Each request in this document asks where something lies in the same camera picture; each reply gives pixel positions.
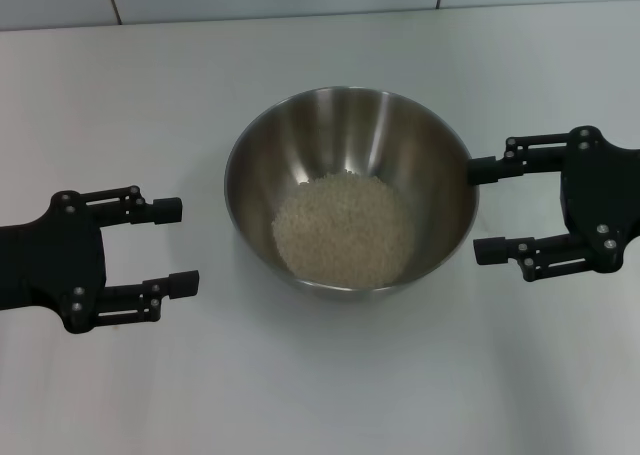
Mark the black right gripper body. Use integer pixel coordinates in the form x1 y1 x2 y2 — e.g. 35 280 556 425
558 124 640 275

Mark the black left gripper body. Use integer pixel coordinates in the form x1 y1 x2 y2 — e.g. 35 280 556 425
0 189 109 335

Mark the stainless steel mixing bowl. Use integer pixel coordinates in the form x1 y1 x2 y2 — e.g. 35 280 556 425
223 85 481 300

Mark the clear plastic cup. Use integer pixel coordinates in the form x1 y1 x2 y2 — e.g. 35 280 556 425
271 170 417 286

